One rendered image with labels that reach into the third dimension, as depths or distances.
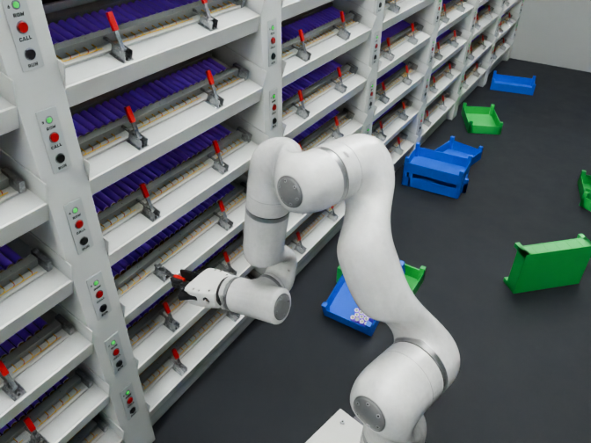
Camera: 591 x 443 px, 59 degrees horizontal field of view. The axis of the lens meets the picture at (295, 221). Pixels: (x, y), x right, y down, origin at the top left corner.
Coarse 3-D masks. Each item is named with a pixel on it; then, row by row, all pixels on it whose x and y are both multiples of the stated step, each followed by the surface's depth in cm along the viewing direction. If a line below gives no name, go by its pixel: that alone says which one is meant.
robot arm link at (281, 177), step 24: (264, 144) 96; (288, 144) 90; (264, 168) 95; (288, 168) 81; (312, 168) 80; (336, 168) 82; (264, 192) 99; (288, 192) 81; (312, 192) 80; (336, 192) 82; (264, 216) 102
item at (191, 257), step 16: (240, 176) 169; (240, 208) 164; (240, 224) 160; (208, 240) 152; (224, 240) 156; (176, 256) 145; (192, 256) 146; (208, 256) 153; (144, 272) 138; (176, 272) 141; (144, 288) 135; (160, 288) 136; (128, 304) 130; (144, 304) 133; (128, 320) 131
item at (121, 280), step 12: (240, 192) 167; (216, 204) 159; (204, 216) 154; (192, 228) 150; (204, 228) 153; (168, 240) 145; (180, 240) 148; (156, 252) 141; (144, 264) 137; (120, 276) 133; (132, 276) 135
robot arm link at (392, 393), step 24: (384, 360) 89; (408, 360) 89; (432, 360) 90; (360, 384) 88; (384, 384) 85; (408, 384) 86; (432, 384) 88; (360, 408) 87; (384, 408) 84; (408, 408) 84; (384, 432) 86; (408, 432) 87
